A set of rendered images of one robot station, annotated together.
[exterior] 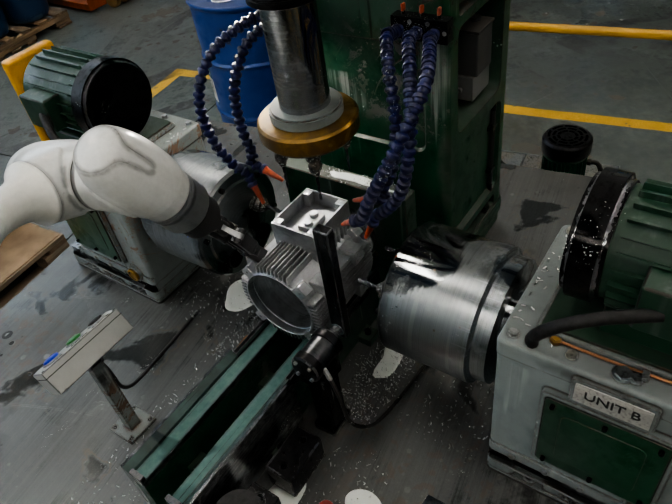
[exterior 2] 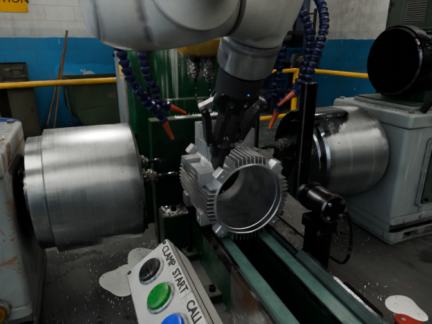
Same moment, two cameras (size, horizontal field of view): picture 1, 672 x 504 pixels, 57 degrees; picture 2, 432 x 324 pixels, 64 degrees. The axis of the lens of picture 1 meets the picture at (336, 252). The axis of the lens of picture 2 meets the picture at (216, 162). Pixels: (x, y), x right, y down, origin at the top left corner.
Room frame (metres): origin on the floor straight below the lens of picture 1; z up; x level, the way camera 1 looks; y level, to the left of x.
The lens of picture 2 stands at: (0.58, 0.74, 1.33)
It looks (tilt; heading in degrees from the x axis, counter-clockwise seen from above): 19 degrees down; 298
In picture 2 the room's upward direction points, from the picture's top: straight up
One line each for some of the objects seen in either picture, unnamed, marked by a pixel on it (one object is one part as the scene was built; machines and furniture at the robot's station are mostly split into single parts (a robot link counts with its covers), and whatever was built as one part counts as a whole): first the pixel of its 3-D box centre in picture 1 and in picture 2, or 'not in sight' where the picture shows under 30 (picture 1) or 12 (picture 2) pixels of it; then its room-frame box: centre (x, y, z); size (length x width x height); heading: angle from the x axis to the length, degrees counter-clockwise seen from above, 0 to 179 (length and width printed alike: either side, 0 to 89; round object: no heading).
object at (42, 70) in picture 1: (87, 143); not in sight; (1.32, 0.54, 1.16); 0.33 x 0.26 x 0.42; 49
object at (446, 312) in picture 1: (470, 306); (334, 152); (0.71, -0.22, 1.04); 0.41 x 0.25 x 0.25; 49
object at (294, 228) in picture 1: (312, 225); (223, 139); (0.93, 0.04, 1.11); 0.12 x 0.11 x 0.07; 140
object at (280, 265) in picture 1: (308, 272); (229, 182); (0.90, 0.06, 1.02); 0.20 x 0.19 x 0.19; 140
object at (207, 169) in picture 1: (194, 205); (65, 188); (1.16, 0.30, 1.04); 0.37 x 0.25 x 0.25; 49
